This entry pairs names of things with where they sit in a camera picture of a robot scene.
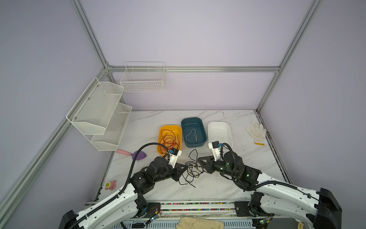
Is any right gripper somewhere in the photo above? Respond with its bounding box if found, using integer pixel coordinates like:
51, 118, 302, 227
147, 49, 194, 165
196, 155, 237, 178

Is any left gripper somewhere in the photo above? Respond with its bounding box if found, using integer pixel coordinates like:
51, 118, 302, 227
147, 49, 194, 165
154, 162, 187, 183

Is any cable bundle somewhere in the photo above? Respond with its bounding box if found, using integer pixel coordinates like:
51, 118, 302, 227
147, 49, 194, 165
178, 148, 205, 189

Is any red cable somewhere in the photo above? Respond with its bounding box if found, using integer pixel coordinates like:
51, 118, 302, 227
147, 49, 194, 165
159, 128, 181, 154

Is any yellow cable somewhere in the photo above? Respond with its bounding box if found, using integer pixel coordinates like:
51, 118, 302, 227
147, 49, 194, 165
185, 128, 198, 141

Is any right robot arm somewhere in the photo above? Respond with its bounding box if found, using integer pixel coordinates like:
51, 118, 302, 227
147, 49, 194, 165
197, 152, 343, 229

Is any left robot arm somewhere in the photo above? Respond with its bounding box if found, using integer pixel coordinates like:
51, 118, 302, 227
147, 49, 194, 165
59, 148, 187, 229

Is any teal plastic bin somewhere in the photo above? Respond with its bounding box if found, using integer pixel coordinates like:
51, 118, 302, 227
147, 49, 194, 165
181, 117, 207, 148

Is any yellow plastic bin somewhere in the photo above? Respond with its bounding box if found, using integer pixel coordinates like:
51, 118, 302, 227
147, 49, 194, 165
158, 125, 182, 150

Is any white plastic bin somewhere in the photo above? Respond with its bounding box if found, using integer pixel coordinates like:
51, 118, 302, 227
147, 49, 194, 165
207, 121, 233, 148

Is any purple plastic object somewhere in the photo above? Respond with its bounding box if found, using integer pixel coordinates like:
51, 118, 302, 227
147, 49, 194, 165
131, 151, 146, 161

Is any beige cloth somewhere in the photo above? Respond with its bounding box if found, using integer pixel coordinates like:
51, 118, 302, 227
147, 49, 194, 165
176, 217, 224, 229

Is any white work glove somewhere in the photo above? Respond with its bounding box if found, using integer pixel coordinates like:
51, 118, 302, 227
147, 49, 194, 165
246, 122, 266, 146

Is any pink plastic object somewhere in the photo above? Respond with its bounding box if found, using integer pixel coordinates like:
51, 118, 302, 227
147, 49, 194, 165
115, 149, 131, 156

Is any pink round toy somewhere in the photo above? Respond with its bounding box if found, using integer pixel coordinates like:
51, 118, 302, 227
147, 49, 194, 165
104, 180, 116, 191

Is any lower white mesh shelf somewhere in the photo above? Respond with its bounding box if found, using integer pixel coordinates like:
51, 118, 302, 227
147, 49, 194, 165
91, 103, 132, 151

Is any white mesh shelf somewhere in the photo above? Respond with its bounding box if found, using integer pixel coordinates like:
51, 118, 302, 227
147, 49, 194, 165
66, 78, 124, 135
91, 103, 132, 151

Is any upper white mesh shelf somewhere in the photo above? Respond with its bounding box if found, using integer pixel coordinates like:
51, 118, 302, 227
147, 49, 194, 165
66, 78, 124, 135

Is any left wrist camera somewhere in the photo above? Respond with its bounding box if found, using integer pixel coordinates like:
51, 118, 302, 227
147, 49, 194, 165
168, 148, 182, 168

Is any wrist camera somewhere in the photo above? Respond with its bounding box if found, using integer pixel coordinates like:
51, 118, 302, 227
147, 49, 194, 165
168, 148, 182, 168
208, 141, 222, 161

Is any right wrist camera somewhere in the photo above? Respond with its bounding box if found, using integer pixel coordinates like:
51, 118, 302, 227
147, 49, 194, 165
208, 141, 222, 161

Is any white wire basket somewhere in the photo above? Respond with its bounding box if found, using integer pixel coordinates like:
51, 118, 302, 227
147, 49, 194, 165
120, 62, 166, 93

